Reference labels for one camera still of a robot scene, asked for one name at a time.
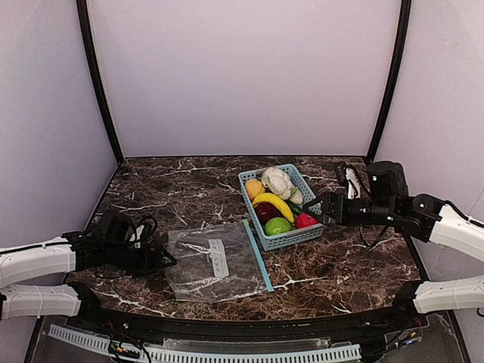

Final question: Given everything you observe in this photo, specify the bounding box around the green apple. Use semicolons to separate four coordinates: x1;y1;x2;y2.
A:
265;217;293;236

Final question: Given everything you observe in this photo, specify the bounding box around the clear zip top bag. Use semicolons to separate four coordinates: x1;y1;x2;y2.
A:
165;219;274;303

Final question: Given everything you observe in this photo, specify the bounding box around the dark red apple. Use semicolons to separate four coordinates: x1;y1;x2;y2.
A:
254;202;281;225

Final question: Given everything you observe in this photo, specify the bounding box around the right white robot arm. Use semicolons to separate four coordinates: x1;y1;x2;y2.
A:
302;161;483;315

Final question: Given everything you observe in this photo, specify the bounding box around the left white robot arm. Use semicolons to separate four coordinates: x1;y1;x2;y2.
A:
1;210;177;320

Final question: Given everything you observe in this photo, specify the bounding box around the green cucumber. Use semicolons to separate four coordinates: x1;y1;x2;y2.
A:
286;200;303;217

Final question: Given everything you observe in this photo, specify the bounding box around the light blue plastic basket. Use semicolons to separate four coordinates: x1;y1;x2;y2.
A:
238;164;324;251

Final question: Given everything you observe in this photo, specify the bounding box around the white cauliflower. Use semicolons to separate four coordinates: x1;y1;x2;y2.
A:
261;167;294;200

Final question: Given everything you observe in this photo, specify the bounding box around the yellow banana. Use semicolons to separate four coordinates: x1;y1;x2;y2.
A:
252;193;295;223

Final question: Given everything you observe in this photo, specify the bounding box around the orange fruit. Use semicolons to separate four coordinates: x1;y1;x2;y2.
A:
245;178;265;200

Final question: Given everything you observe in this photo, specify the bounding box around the white slotted cable duct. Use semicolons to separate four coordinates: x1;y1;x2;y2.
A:
48;324;361;362

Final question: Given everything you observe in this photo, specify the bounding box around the right black frame post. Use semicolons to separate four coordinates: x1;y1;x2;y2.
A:
365;0;412;164

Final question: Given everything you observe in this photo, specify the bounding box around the black frame post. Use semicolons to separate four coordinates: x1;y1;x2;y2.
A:
76;0;125;165
365;0;412;164

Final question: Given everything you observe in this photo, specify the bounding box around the left black frame post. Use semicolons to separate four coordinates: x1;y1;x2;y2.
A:
76;0;125;165

